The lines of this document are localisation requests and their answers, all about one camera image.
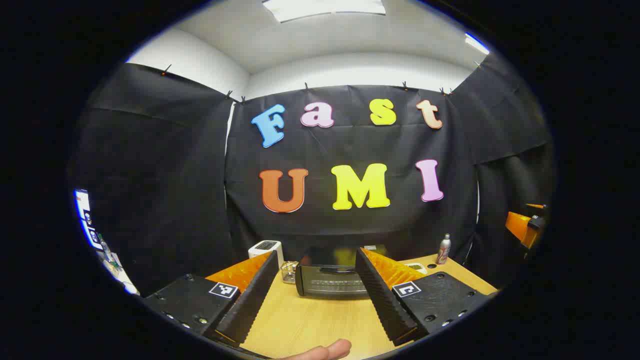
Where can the pink and white spray bottle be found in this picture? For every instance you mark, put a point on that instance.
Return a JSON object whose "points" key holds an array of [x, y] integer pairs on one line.
{"points": [[443, 250]]}

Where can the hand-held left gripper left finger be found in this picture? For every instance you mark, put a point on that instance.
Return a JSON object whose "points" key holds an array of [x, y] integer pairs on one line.
{"points": [[255, 295]]}

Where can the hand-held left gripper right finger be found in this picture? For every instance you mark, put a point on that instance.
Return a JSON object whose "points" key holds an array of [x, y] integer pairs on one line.
{"points": [[380, 295]]}

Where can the white divided seasoning dish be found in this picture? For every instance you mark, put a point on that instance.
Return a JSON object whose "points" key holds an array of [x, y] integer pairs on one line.
{"points": [[417, 268]]}

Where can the white toaster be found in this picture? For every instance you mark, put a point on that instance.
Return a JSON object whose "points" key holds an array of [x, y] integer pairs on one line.
{"points": [[265, 247]]}

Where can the black electric oven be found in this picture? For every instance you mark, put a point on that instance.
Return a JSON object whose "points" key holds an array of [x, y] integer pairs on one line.
{"points": [[325, 280]]}

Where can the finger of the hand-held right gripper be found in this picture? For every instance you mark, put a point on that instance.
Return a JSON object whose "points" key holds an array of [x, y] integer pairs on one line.
{"points": [[517, 227]]}

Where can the large ceiling light panel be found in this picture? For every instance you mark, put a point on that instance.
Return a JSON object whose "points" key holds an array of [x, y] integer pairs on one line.
{"points": [[325, 7]]}

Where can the small ceiling light panel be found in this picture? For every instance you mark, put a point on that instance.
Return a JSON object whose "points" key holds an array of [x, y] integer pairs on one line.
{"points": [[476, 43]]}

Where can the cluttered white side table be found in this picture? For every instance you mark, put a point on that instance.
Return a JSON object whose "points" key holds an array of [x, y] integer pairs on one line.
{"points": [[107, 255]]}

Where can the black backdrop cloth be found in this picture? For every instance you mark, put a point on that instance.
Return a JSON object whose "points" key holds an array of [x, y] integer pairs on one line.
{"points": [[350, 145]]}

